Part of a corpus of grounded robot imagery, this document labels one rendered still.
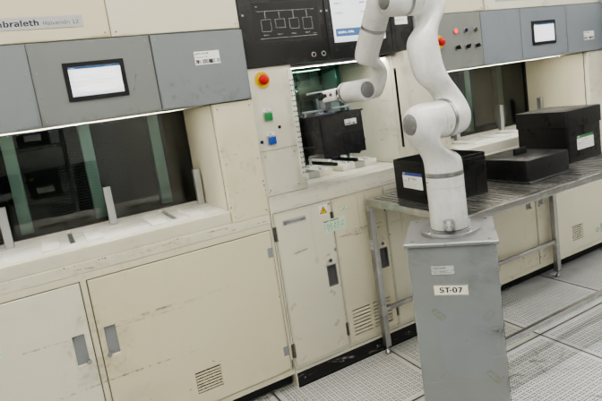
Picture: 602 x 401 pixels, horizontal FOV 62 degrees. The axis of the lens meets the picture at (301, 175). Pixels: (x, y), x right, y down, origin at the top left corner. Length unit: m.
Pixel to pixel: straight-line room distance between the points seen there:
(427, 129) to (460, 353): 0.71
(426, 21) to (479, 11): 1.21
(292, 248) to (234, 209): 0.32
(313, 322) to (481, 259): 0.96
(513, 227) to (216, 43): 1.93
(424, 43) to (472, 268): 0.70
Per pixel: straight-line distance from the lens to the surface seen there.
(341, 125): 2.12
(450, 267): 1.63
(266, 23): 2.13
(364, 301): 2.45
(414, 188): 2.15
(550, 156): 2.42
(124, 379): 2.11
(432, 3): 1.71
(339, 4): 2.32
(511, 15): 3.04
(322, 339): 2.39
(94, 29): 1.95
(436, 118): 1.58
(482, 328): 1.71
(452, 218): 1.66
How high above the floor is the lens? 1.25
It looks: 9 degrees down
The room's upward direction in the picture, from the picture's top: 8 degrees counter-clockwise
